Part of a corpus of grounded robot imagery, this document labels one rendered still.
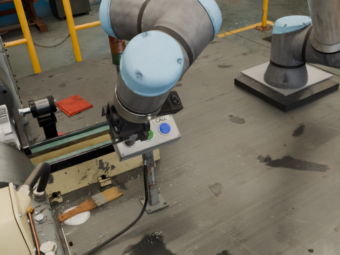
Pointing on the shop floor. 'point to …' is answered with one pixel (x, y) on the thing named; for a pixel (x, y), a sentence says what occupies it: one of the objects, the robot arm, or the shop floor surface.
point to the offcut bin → (56, 5)
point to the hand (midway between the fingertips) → (132, 132)
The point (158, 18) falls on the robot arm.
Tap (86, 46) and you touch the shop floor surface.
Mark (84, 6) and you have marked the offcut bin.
